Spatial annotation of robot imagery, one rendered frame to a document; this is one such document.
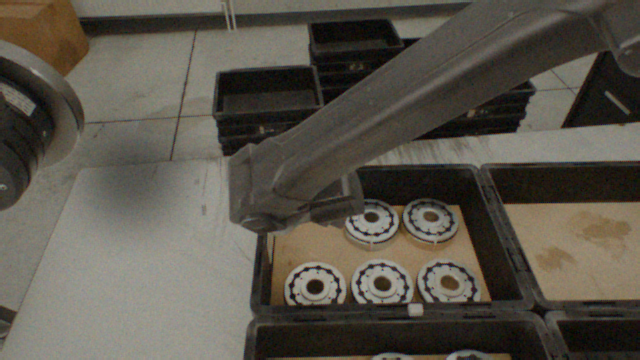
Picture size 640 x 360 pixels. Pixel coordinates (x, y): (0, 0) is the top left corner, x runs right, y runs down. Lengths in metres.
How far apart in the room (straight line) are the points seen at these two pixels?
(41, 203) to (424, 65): 2.19
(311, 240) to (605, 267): 0.52
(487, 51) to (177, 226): 0.87
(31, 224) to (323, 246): 1.70
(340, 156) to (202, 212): 0.74
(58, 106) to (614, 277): 0.91
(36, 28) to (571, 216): 2.90
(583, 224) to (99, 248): 1.00
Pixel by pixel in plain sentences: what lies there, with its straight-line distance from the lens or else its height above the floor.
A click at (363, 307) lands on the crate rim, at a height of 0.93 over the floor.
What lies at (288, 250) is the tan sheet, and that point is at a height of 0.83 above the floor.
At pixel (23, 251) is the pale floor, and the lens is 2.20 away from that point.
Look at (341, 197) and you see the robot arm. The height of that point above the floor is 1.13.
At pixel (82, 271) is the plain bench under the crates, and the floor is 0.70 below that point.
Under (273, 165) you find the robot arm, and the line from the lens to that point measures 0.40.
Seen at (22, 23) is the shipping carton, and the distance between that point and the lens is 3.17.
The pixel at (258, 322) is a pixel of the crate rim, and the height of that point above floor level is 0.93.
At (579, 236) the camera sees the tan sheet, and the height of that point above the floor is 0.83.
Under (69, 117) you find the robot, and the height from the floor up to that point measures 1.12.
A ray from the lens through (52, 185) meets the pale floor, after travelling 2.45.
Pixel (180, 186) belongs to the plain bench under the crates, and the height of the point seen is 0.70.
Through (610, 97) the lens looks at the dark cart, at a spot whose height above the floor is 0.43.
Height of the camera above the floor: 1.47
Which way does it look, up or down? 45 degrees down
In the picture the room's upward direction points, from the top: straight up
